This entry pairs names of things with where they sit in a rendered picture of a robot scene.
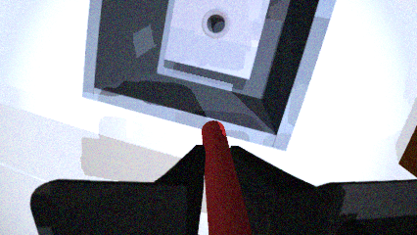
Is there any white plate with hole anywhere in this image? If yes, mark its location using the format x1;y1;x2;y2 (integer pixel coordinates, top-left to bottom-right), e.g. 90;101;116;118
165;0;269;79

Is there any red peg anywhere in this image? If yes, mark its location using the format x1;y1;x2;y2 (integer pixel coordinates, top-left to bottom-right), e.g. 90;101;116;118
202;120;252;235

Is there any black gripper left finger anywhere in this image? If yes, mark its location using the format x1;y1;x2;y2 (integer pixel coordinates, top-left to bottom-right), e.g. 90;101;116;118
29;145;206;235

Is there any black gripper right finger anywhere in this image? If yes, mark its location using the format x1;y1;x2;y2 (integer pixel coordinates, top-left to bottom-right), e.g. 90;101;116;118
230;146;417;235

